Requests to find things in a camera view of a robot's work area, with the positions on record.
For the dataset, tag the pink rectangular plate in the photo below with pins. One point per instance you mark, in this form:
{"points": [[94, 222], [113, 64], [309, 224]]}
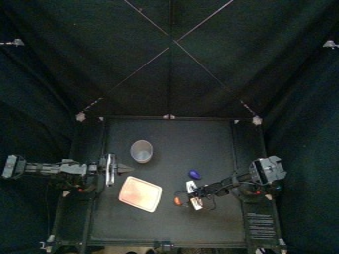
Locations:
{"points": [[139, 193]]}

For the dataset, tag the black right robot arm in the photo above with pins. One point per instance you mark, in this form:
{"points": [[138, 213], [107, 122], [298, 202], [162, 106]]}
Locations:
{"points": [[261, 173]]}

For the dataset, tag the grey plastic cup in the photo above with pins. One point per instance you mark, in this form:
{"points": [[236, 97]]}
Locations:
{"points": [[141, 151]]}

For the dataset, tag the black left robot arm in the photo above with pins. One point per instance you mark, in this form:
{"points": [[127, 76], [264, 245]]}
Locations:
{"points": [[49, 168]]}

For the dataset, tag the blue toy eggplant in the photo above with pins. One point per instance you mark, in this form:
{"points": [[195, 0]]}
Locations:
{"points": [[195, 174]]}

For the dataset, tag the orange toy drumstick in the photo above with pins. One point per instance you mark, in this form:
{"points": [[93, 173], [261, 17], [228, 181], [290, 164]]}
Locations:
{"points": [[178, 201]]}

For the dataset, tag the silver frame corner bracket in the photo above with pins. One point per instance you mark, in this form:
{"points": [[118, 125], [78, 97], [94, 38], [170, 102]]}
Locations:
{"points": [[257, 120], [330, 44], [15, 42], [81, 116], [169, 116]]}

